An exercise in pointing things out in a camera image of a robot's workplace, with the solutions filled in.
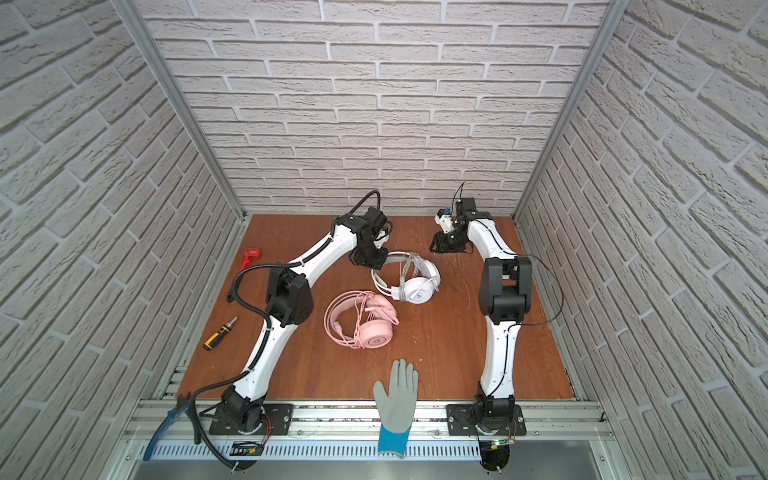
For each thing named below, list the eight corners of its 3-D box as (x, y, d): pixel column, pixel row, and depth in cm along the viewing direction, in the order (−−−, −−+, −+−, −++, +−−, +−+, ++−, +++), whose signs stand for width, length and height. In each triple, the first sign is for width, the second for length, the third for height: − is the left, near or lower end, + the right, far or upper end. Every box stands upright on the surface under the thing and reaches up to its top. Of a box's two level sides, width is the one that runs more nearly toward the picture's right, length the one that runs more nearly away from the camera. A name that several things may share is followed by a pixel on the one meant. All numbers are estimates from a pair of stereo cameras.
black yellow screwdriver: (205, 350, 87) (201, 347, 85) (236, 317, 93) (233, 314, 91) (209, 352, 86) (204, 349, 84) (239, 319, 93) (236, 316, 91)
